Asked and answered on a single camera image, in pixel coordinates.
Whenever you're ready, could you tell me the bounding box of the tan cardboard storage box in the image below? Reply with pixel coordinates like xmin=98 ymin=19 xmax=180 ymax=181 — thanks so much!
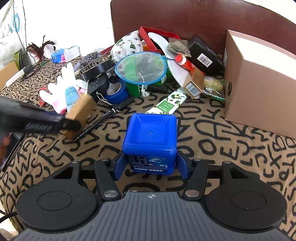
xmin=223 ymin=30 xmax=295 ymax=138

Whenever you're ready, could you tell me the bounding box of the red open box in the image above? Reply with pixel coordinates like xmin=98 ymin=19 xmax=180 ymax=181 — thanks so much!
xmin=139 ymin=26 xmax=180 ymax=54

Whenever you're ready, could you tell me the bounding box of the blue rimmed mesh net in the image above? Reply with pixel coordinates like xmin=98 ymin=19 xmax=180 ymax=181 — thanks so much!
xmin=115 ymin=52 xmax=168 ymax=85

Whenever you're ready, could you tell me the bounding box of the green cardboard box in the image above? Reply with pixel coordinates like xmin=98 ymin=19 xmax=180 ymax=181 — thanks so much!
xmin=126 ymin=55 xmax=173 ymax=97

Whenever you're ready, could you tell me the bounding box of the white blue cream tube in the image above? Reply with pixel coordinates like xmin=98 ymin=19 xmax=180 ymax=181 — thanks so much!
xmin=65 ymin=87 xmax=79 ymax=113

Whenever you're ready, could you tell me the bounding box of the dark red feather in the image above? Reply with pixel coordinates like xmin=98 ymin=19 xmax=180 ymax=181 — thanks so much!
xmin=26 ymin=36 xmax=55 ymax=62

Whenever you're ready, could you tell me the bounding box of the green white floral tube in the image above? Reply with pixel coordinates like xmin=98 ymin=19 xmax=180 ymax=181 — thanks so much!
xmin=145 ymin=88 xmax=187 ymax=114

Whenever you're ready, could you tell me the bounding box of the orange brown carton box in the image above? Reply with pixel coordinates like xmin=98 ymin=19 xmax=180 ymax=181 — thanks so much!
xmin=183 ymin=68 xmax=205 ymax=99

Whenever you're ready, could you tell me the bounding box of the red capped small bottle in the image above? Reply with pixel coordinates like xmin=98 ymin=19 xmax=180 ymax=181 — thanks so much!
xmin=175 ymin=55 xmax=195 ymax=71

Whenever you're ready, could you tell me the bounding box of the dark red wooden headboard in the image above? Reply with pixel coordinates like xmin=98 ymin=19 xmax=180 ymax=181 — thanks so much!
xmin=110 ymin=1 xmax=295 ymax=54

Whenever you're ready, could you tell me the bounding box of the blue tape roll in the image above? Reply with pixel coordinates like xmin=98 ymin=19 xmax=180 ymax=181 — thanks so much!
xmin=103 ymin=78 xmax=129 ymax=104

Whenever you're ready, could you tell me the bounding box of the steel wool scrubber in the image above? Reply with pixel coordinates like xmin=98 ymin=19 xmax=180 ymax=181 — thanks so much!
xmin=78 ymin=51 xmax=101 ymax=69

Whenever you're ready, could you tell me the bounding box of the white pink knit glove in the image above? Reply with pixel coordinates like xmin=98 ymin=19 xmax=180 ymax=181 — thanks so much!
xmin=39 ymin=62 xmax=87 ymax=114

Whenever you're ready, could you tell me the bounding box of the small brown cardboard box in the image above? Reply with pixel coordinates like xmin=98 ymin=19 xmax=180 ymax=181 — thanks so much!
xmin=62 ymin=94 xmax=96 ymax=141

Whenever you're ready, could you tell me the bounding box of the blue tissue pack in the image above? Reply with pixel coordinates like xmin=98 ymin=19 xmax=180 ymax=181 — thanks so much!
xmin=51 ymin=46 xmax=80 ymax=63

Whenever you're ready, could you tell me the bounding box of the white patterned drawstring pouch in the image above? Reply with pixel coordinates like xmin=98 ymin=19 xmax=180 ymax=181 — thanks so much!
xmin=110 ymin=30 xmax=144 ymax=63

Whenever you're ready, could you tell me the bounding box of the thin black marker pen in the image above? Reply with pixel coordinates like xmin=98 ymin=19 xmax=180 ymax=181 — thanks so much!
xmin=73 ymin=97 xmax=134 ymax=142

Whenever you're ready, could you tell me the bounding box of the black box with barcode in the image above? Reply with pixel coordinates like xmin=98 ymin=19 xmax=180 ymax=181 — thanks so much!
xmin=188 ymin=35 xmax=225 ymax=76

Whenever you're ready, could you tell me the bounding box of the blue plastic cube container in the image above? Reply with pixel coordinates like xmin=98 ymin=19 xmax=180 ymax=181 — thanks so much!
xmin=122 ymin=113 xmax=177 ymax=175

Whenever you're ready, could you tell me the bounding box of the black key fob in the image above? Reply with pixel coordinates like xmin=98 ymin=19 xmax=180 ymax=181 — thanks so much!
xmin=87 ymin=73 xmax=110 ymax=99

